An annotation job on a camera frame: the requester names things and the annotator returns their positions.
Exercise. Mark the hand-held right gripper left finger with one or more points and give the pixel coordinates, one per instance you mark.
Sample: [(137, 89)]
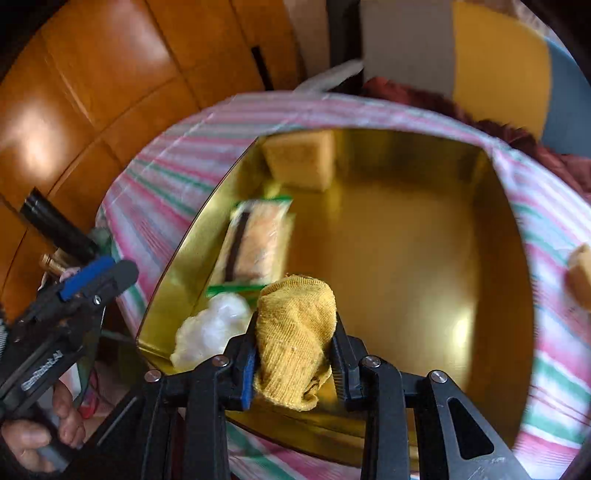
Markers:
[(247, 371)]

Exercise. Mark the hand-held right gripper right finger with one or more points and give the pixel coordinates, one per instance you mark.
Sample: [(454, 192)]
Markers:
[(339, 369)]

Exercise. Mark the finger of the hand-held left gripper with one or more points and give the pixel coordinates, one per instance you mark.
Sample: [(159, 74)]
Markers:
[(87, 278)]

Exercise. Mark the yellow sock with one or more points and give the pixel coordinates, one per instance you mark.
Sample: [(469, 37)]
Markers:
[(291, 332)]

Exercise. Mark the gold tin box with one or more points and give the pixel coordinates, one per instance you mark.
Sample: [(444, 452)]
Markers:
[(406, 258)]

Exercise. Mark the person's left hand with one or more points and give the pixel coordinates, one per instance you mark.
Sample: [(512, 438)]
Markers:
[(71, 417)]

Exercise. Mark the brass cylinder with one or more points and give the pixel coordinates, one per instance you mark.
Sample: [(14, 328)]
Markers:
[(51, 264)]

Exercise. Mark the white cotton ball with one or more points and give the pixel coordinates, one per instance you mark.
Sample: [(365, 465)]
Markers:
[(207, 330)]

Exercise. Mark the black glossy tube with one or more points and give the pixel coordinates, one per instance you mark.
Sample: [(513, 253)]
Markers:
[(51, 219)]

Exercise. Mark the green-edged snack packet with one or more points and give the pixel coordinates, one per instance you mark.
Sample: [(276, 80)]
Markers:
[(254, 244)]

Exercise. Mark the striped tablecloth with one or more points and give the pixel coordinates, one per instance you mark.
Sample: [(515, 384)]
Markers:
[(184, 157)]

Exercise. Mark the wooden wardrobe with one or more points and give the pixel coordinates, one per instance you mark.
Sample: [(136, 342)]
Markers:
[(115, 55)]

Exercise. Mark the maroon cloth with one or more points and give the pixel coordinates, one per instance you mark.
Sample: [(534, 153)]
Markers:
[(563, 170)]

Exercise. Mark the grey yellow blue chair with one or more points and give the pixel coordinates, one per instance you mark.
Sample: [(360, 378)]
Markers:
[(498, 69)]

